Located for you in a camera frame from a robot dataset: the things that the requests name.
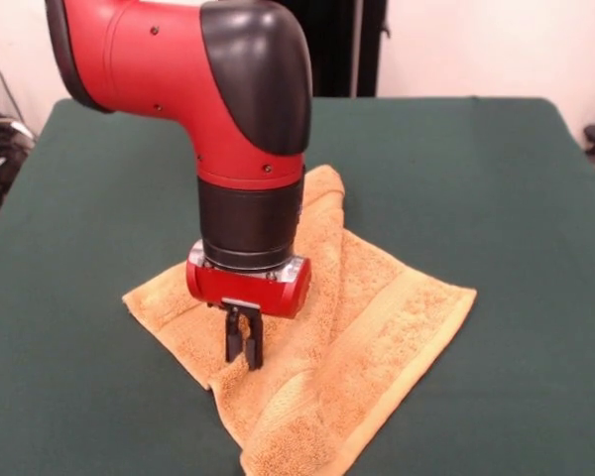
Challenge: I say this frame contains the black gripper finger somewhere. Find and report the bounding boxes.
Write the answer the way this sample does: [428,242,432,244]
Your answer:
[223,305,245,364]
[244,309,266,373]

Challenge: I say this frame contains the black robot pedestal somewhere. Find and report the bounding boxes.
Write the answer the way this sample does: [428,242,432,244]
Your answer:
[299,0,392,99]

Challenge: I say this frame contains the orange terry towel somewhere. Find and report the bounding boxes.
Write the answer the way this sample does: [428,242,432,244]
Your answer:
[122,165,478,476]

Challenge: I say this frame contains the dark green table cloth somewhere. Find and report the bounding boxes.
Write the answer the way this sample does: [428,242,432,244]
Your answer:
[0,96,595,476]

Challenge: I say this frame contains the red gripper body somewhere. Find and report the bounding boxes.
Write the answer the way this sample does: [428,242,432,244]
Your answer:
[184,239,313,320]

